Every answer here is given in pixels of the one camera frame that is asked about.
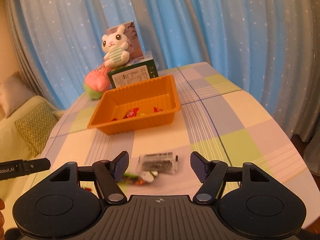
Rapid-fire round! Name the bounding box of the plaid tablecloth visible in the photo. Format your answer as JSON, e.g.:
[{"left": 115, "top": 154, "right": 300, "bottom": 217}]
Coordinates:
[{"left": 22, "top": 61, "right": 313, "bottom": 230}]

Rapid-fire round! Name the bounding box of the grey pillow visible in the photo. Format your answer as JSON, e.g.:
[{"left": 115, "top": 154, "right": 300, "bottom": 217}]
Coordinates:
[{"left": 1, "top": 72, "right": 35, "bottom": 118}]

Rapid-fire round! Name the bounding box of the blue starry curtain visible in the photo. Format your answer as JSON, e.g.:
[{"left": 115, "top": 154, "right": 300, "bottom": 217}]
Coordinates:
[{"left": 10, "top": 0, "right": 308, "bottom": 114}]

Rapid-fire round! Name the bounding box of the orange plastic tray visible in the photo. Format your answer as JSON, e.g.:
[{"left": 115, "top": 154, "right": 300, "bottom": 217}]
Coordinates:
[{"left": 87, "top": 75, "right": 181, "bottom": 135}]

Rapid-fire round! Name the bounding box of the pink green star plush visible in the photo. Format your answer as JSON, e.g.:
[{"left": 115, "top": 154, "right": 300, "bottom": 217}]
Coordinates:
[{"left": 84, "top": 64, "right": 111, "bottom": 100}]

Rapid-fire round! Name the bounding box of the black seaweed snack packet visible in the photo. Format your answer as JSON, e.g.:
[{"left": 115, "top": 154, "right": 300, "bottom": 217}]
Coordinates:
[{"left": 137, "top": 152, "right": 178, "bottom": 174}]

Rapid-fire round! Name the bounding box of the left hand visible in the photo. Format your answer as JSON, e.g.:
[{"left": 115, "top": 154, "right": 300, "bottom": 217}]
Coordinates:
[{"left": 0, "top": 199, "right": 5, "bottom": 239}]

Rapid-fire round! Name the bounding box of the white bunny plush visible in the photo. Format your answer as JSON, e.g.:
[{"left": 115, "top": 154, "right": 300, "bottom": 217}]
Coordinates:
[{"left": 101, "top": 25, "right": 130, "bottom": 68}]

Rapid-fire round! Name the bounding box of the green printed box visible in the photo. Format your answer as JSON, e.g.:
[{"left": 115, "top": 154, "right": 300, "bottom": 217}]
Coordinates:
[{"left": 107, "top": 51, "right": 158, "bottom": 88}]

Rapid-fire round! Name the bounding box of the green zigzag cushion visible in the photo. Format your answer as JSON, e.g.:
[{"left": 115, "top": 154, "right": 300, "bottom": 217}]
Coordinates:
[{"left": 14, "top": 102, "right": 57, "bottom": 157}]

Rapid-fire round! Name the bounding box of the grey curtain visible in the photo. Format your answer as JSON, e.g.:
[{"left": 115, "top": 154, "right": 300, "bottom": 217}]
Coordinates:
[{"left": 273, "top": 0, "right": 319, "bottom": 175}]

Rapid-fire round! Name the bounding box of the red candy with gold print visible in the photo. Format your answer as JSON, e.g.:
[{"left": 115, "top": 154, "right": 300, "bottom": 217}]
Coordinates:
[{"left": 153, "top": 107, "right": 162, "bottom": 112}]

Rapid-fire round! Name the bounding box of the red square candy packet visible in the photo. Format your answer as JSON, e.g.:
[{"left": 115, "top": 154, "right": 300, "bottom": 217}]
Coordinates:
[{"left": 123, "top": 107, "right": 139, "bottom": 119}]

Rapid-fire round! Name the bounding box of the green long snack wrapper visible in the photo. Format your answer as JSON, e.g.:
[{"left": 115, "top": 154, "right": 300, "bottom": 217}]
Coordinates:
[{"left": 120, "top": 171, "right": 158, "bottom": 186}]

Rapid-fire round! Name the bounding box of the beige sofa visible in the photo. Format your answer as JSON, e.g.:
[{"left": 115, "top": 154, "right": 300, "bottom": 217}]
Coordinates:
[{"left": 1, "top": 95, "right": 65, "bottom": 230}]

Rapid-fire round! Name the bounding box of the brown picture box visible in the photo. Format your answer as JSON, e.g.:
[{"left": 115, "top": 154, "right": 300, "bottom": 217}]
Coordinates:
[{"left": 107, "top": 21, "right": 143, "bottom": 60}]

